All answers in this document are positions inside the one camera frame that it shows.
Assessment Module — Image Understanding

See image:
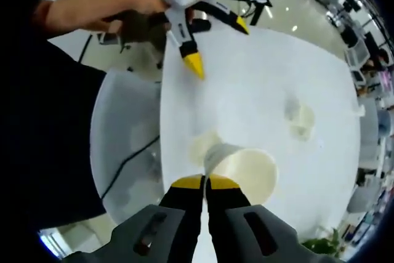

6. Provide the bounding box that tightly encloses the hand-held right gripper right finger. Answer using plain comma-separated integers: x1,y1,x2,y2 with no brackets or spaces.
205,175,312,263

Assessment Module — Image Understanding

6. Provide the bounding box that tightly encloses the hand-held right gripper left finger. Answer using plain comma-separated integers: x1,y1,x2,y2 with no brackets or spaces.
69,175,206,263

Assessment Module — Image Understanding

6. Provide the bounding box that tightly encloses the person's left hand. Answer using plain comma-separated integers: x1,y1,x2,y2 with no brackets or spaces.
103,0,172,41

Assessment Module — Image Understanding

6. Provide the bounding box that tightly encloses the potted green plant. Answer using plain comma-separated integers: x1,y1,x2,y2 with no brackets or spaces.
303,228,343,258

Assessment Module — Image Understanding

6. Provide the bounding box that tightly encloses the person's dark clothing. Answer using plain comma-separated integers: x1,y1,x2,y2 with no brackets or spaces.
4,36,108,232

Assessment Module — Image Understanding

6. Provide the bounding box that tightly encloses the black cable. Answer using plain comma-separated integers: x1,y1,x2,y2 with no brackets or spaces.
108,135,161,203

